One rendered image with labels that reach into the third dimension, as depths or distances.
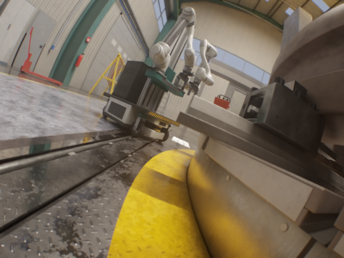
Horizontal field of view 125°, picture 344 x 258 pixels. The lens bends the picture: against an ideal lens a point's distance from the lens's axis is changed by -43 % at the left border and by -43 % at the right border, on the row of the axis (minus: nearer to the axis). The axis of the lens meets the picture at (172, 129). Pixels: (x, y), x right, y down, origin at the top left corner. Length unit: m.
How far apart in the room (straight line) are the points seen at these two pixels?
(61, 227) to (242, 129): 0.77
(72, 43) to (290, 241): 7.60
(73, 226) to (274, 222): 0.44
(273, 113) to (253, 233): 0.54
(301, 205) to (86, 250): 0.41
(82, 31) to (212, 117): 7.08
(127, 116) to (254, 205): 1.53
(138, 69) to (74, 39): 5.79
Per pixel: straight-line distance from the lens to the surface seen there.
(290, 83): 1.09
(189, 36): 1.87
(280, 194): 0.33
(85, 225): 0.43
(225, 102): 2.01
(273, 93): 0.78
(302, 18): 6.87
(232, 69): 5.31
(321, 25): 1.51
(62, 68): 7.23
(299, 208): 0.31
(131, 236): 0.44
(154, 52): 1.55
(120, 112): 1.81
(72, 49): 7.31
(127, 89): 1.97
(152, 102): 2.09
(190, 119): 0.65
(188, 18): 1.83
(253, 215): 0.41
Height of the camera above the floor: 0.31
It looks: 3 degrees down
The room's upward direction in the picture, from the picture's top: 23 degrees clockwise
